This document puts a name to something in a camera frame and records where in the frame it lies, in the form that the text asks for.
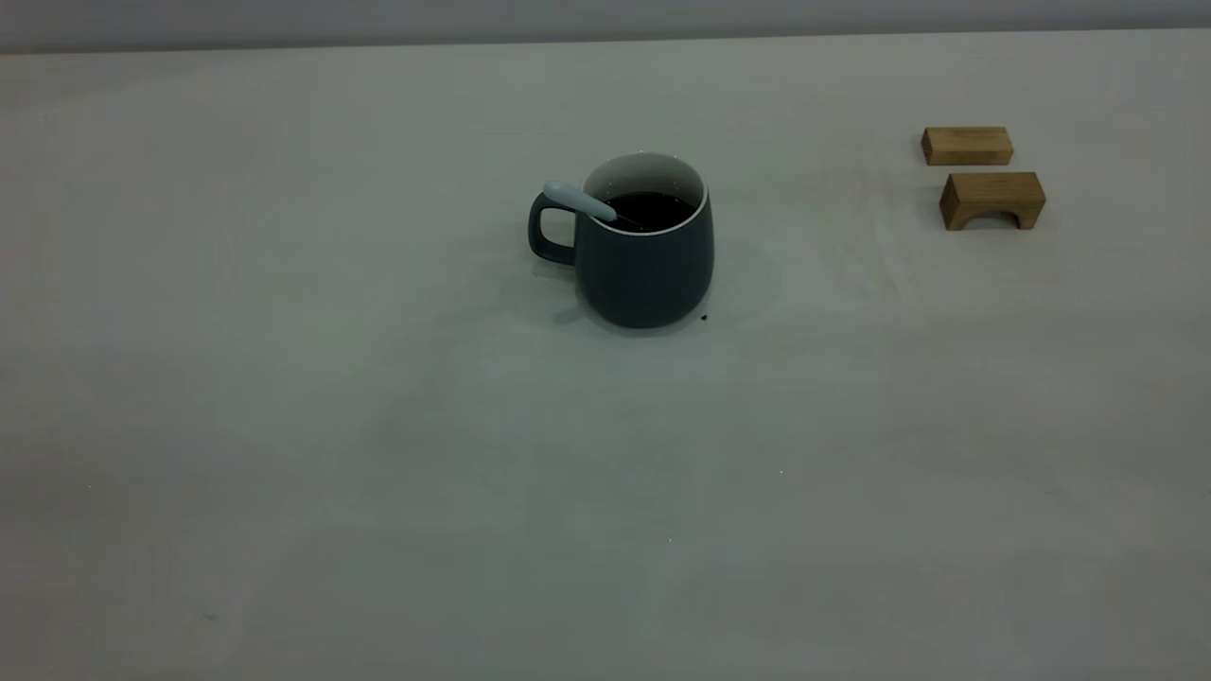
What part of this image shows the flat wooden block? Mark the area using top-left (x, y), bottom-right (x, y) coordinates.
top-left (921, 126), bottom-right (1014, 166)

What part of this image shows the arched wooden block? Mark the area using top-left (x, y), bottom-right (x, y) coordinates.
top-left (939, 171), bottom-right (1047, 231)

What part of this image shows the white handled metal spoon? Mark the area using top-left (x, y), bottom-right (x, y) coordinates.
top-left (543, 182), bottom-right (656, 232)

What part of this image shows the dark grey ceramic mug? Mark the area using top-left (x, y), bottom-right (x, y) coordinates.
top-left (528, 151), bottom-right (715, 330)

